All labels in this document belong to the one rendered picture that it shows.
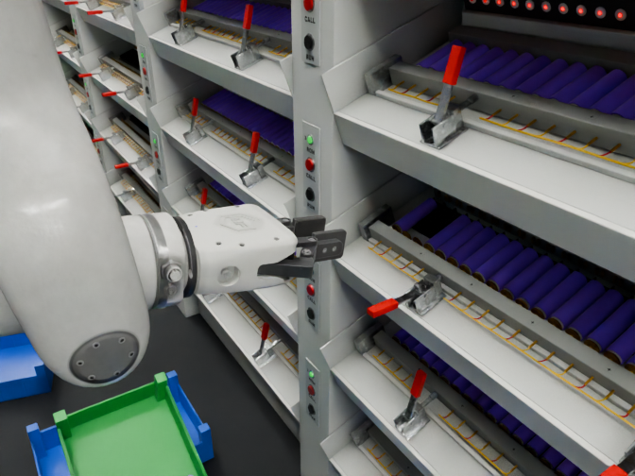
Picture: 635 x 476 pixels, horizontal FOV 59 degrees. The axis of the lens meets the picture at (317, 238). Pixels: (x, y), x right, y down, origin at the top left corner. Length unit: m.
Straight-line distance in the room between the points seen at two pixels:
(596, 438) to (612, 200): 0.21
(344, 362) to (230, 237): 0.42
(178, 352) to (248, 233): 0.98
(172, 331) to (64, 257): 1.19
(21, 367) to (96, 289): 1.19
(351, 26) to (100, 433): 0.85
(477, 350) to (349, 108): 0.31
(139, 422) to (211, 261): 0.73
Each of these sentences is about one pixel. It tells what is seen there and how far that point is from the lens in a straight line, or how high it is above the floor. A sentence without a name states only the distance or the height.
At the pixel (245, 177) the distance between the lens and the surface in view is 0.96.
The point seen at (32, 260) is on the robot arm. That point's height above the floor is 0.75.
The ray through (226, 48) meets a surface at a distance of 1.04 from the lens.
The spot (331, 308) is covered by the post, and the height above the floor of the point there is 0.45.
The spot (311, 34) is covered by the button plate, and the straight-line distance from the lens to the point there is 0.70.
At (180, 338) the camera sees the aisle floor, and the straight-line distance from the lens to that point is 1.52.
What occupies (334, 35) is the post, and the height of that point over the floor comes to 0.82.
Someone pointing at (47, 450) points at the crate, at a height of 0.00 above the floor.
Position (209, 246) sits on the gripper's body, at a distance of 0.49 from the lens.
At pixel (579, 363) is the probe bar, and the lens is 0.58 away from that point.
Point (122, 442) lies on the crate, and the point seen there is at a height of 0.09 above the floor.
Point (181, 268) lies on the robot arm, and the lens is 0.49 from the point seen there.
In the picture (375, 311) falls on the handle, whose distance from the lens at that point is 0.61.
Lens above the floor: 0.92
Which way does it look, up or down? 28 degrees down
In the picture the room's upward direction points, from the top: straight up
